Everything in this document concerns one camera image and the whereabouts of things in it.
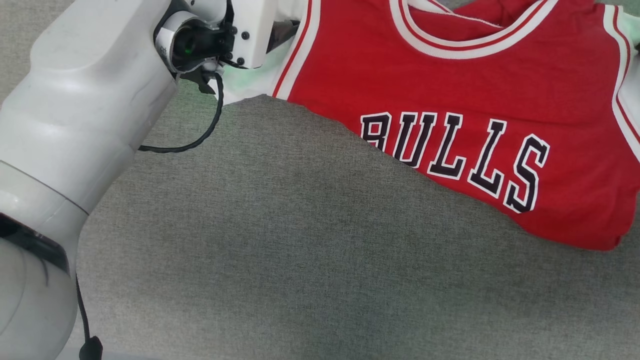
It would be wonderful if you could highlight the red Bulls basketball jersey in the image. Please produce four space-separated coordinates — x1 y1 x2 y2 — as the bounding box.
221 0 640 252

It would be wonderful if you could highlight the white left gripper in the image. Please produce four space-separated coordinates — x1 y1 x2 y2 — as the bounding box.
189 0 301 70

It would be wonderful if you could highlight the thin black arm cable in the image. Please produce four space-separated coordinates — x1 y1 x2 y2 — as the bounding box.
74 274 104 360

